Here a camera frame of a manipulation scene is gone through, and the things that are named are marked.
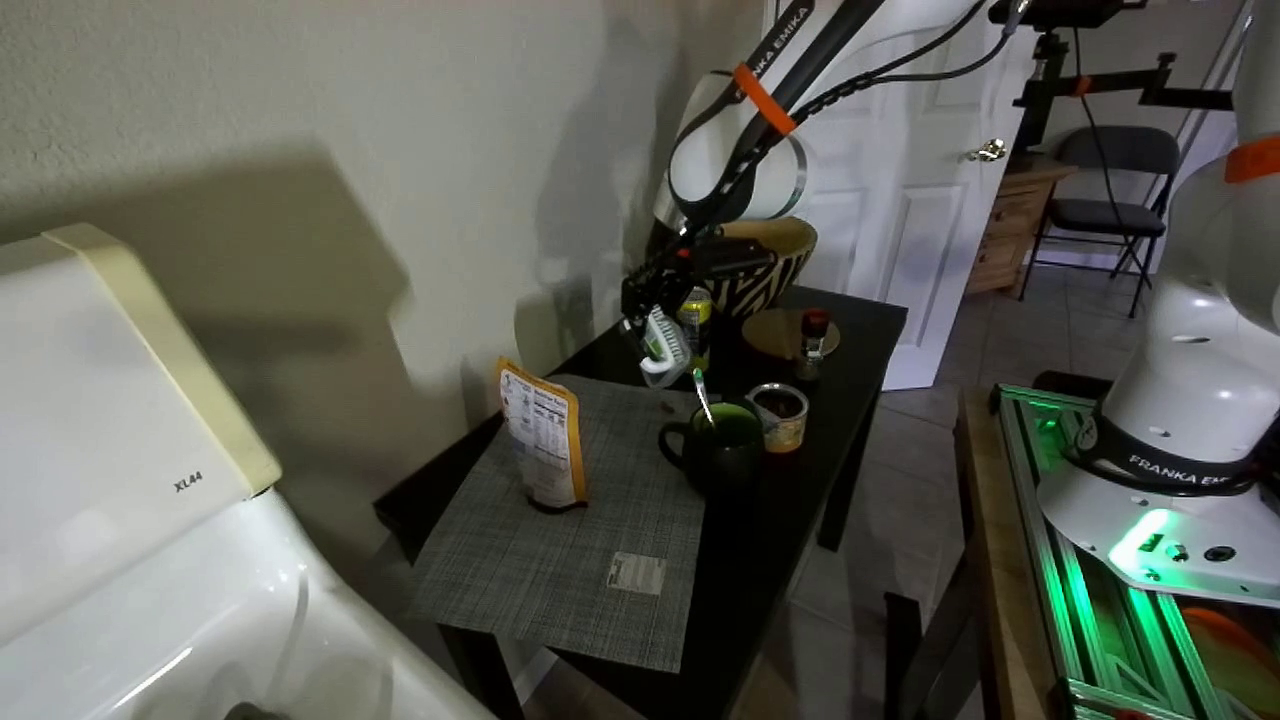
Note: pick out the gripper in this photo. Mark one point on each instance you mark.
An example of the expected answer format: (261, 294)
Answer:
(735, 264)

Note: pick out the white dish brush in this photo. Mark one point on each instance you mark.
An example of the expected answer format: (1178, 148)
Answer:
(668, 350)

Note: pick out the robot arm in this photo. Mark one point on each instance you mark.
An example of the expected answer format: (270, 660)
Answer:
(1190, 400)

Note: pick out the zebra pattern wooden bowl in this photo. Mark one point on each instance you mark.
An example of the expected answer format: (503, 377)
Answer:
(786, 258)

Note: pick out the yellow green bottle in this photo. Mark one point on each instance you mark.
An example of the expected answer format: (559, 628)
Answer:
(697, 318)

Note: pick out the round wooden coaster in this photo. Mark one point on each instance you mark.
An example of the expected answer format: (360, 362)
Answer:
(772, 334)

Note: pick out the small red capped bottle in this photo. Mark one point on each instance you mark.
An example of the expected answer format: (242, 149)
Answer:
(813, 340)

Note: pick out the dark green mug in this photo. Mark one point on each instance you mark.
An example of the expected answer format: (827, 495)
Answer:
(722, 455)

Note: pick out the orange food pouch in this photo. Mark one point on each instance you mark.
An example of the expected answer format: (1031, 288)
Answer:
(545, 440)

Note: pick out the white panel door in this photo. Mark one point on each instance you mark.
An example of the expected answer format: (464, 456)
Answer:
(900, 200)

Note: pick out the grey woven placemat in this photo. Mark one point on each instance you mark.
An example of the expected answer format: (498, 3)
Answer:
(570, 560)

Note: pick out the wooden cabinet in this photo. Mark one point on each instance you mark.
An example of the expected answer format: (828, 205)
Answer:
(1010, 225)

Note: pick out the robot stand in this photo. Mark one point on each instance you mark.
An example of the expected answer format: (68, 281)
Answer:
(1010, 560)

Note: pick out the black folding chair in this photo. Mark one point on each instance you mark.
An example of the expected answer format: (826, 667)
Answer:
(1110, 215)

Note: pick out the camera on mount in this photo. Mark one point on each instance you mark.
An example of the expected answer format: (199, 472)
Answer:
(1050, 70)

